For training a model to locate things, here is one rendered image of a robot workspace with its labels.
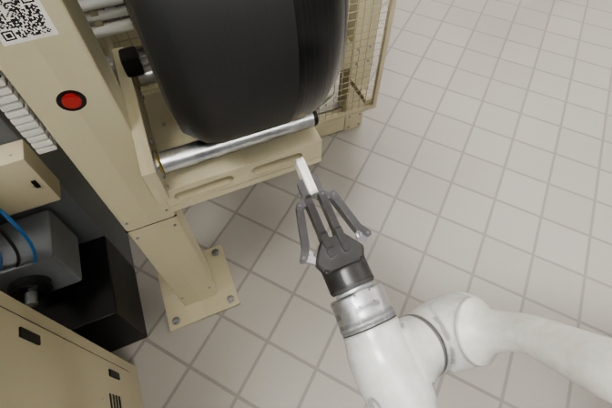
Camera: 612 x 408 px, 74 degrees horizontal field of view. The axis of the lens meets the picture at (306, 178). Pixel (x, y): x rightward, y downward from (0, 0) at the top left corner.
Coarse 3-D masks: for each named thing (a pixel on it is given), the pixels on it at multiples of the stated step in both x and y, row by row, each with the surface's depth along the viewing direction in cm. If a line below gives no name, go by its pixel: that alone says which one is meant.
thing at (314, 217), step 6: (306, 198) 68; (306, 204) 68; (312, 204) 68; (312, 210) 67; (312, 216) 67; (318, 216) 67; (312, 222) 68; (318, 222) 67; (318, 228) 66; (324, 228) 67; (318, 234) 67; (324, 234) 66; (324, 240) 65; (330, 240) 65; (330, 246) 65; (330, 252) 64
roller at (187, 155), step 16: (272, 128) 85; (288, 128) 86; (304, 128) 88; (192, 144) 82; (208, 144) 82; (224, 144) 83; (240, 144) 84; (256, 144) 86; (160, 160) 80; (176, 160) 80; (192, 160) 82
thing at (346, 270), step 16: (336, 240) 66; (352, 240) 66; (320, 256) 65; (336, 256) 65; (352, 256) 65; (336, 272) 62; (352, 272) 62; (368, 272) 63; (336, 288) 62; (352, 288) 61
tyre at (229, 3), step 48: (144, 0) 48; (192, 0) 47; (240, 0) 49; (288, 0) 51; (336, 0) 54; (144, 48) 56; (192, 48) 50; (240, 48) 52; (288, 48) 55; (336, 48) 59; (192, 96) 56; (240, 96) 58; (288, 96) 62
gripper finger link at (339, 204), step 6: (336, 192) 69; (336, 198) 69; (336, 204) 69; (342, 204) 68; (342, 210) 68; (348, 210) 68; (342, 216) 69; (348, 216) 68; (354, 216) 68; (348, 222) 69; (354, 222) 67; (354, 228) 67; (360, 228) 67; (366, 228) 67; (366, 234) 67
